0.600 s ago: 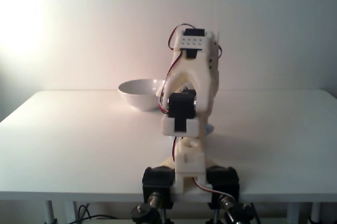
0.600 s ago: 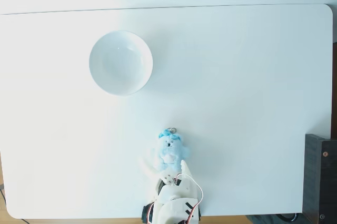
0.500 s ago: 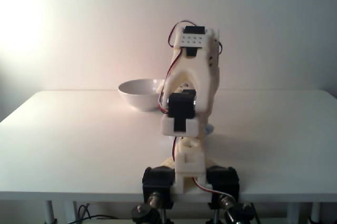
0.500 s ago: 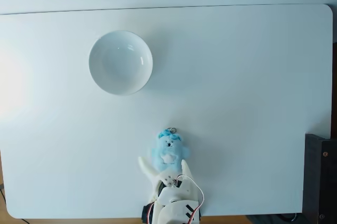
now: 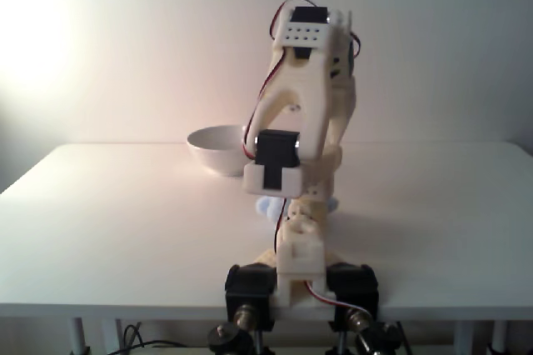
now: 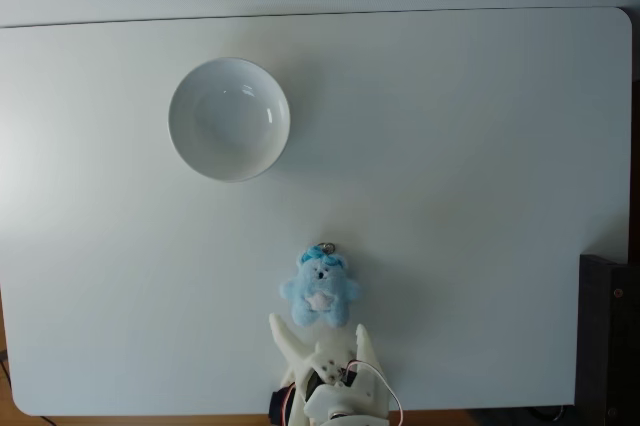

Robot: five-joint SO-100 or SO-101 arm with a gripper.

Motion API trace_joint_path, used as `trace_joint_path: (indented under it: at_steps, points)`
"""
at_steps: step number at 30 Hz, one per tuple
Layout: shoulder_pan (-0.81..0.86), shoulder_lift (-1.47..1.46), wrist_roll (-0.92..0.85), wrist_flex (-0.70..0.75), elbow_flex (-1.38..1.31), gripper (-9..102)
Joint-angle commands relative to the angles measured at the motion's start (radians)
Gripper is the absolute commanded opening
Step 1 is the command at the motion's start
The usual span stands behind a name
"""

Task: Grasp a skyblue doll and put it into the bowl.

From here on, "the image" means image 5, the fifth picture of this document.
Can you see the black round mount knob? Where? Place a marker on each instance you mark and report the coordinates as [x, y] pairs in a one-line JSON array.
[[220, 336]]

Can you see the white ceramic bowl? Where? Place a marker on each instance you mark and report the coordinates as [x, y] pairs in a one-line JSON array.
[[216, 155]]

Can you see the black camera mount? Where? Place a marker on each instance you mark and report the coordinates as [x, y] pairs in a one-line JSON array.
[[385, 340]]

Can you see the skyblue plush bear doll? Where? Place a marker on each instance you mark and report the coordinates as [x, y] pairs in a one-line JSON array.
[[266, 207]]

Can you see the white table leg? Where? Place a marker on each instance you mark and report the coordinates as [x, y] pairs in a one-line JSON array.
[[79, 336], [499, 338], [463, 338], [110, 336]]

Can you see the black table clamp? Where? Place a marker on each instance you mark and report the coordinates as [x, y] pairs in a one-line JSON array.
[[354, 284], [250, 288]]

